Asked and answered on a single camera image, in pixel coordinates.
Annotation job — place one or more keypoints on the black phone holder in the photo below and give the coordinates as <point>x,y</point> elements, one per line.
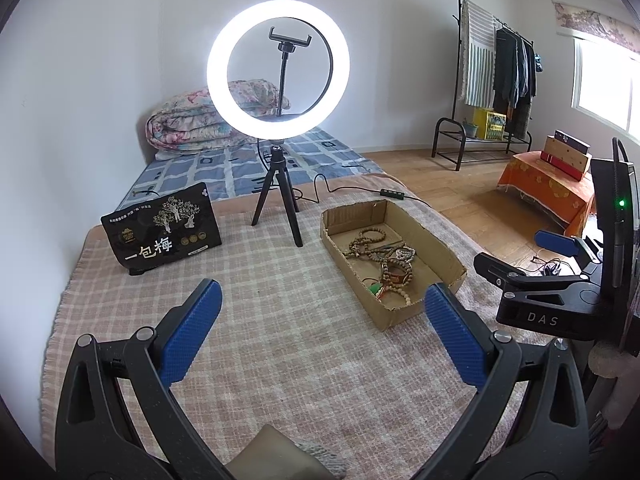
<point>285,70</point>

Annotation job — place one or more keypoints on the black clothes rack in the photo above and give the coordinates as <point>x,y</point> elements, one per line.
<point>447,130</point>

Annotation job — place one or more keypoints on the olive cloth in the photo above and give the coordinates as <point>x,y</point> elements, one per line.
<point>265,452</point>

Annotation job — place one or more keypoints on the yellow crate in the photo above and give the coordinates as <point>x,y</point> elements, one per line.
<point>490,122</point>

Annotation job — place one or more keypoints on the cardboard box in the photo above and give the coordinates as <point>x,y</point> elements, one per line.
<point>440,260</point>

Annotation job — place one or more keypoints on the stack of gift boxes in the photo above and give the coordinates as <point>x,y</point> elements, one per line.
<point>565,157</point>

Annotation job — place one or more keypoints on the floral curtain valance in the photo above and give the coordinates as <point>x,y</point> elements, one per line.
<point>595,22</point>

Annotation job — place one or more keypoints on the folded floral quilt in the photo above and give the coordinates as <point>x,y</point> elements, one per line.
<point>185,120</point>

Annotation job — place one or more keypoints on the person's right hand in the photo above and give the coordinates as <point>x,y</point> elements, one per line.
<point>607,360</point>

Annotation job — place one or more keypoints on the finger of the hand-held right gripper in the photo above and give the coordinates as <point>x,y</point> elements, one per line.
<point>555,240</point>
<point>505,275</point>

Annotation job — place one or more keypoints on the blue patterned bed sheet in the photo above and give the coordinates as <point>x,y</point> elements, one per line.
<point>220,170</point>

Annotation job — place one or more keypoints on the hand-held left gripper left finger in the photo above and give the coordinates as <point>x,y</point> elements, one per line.
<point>192,335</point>

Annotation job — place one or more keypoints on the orange cloth covered table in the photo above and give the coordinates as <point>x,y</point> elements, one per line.
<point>545,185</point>

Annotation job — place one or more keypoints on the striped hanging cloth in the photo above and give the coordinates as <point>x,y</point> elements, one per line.
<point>477,50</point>

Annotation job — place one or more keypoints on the pink plaid blanket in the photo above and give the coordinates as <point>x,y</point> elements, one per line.
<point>280,335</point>

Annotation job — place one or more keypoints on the black snack bag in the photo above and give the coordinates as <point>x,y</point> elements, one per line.
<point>165,230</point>

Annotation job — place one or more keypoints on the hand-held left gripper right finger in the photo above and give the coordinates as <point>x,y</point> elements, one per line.
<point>455,335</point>

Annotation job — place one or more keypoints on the dark hanging clothes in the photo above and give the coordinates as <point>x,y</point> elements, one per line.
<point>515,75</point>

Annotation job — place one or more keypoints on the window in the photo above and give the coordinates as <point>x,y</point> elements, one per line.
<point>610,85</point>

